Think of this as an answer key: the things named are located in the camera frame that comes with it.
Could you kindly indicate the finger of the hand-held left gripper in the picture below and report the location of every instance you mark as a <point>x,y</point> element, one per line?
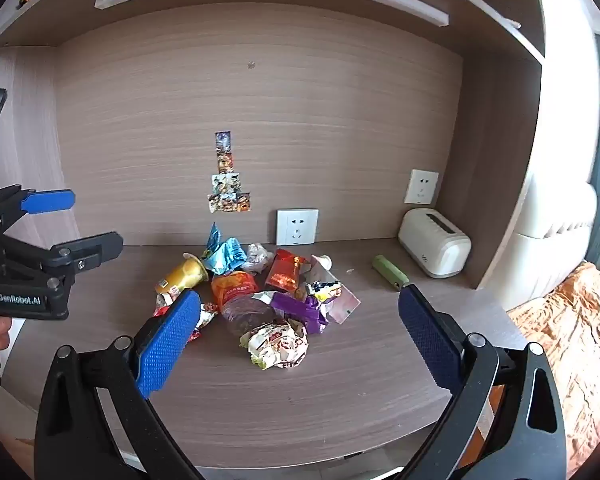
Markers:
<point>92,250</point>
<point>47,201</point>

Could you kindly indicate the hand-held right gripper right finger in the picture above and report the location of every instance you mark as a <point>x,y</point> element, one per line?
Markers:
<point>430,340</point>

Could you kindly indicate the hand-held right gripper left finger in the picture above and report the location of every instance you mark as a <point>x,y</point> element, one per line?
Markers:
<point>167,345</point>

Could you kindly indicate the orange jelly drink cup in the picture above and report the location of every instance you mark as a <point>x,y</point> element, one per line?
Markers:
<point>180,277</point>

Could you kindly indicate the red snack packet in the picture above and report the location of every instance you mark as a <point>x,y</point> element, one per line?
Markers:
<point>285,272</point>

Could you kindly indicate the small red white wrapper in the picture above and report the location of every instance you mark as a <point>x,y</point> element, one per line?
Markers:
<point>205,317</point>

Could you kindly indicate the dark purple snack bag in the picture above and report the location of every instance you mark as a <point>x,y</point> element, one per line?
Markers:
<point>242,317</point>

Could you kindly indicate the green cylinder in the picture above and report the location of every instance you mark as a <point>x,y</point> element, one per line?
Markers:
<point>387,270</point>

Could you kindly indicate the orange snack bag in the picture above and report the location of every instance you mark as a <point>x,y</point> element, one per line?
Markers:
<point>232,287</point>

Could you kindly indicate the pink paper card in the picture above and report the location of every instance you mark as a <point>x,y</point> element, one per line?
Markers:
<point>345,306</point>

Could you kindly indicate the white toilet paper roll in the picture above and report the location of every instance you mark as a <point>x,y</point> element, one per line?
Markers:
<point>432,242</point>

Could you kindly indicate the blue foil wrapper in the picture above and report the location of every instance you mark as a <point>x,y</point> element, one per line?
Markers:
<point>222,257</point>

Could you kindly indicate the crumpled white red wrapper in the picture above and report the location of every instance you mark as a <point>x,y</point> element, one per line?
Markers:
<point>277,345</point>

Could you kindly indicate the white yellow candy wrapper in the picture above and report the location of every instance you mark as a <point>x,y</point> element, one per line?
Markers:
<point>325,290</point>

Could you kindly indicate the white crumpled plastic wrapper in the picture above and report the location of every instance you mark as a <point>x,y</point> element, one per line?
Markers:
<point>257,257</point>

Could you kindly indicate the purple foil wrapper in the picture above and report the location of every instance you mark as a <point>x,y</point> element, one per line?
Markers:
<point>295,306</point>

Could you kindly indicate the bed with orange blanket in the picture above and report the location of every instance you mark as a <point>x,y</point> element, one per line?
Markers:
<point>575,350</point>

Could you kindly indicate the cluster of picture stickers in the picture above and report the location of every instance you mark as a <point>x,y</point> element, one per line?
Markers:
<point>225,185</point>

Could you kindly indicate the cream padded headboard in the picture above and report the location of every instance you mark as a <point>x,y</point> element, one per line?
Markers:
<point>550,240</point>

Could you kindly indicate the wooden desk with hutch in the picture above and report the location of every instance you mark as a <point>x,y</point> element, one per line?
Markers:
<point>330,110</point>

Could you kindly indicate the white wall socket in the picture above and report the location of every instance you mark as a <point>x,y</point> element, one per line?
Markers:
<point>421,187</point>
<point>296,227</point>

